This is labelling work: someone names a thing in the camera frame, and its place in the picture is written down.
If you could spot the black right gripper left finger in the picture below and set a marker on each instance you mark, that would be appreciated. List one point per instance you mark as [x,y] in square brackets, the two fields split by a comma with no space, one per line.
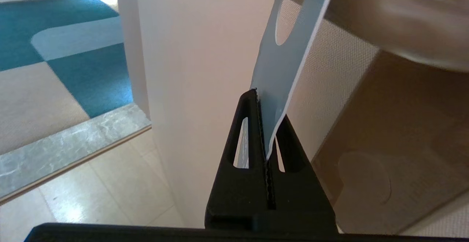
[238,198]

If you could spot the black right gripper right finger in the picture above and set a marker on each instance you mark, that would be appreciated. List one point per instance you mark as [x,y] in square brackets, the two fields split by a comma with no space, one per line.
[304,205]

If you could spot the do-not-disturb door hanger sign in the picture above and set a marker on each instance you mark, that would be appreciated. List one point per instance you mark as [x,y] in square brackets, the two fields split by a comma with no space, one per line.
[285,69]

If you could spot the brown door lock plate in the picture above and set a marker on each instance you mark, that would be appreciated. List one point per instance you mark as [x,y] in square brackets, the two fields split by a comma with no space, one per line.
[403,124]

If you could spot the beige door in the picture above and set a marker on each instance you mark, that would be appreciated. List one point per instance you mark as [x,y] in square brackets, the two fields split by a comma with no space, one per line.
[201,69]

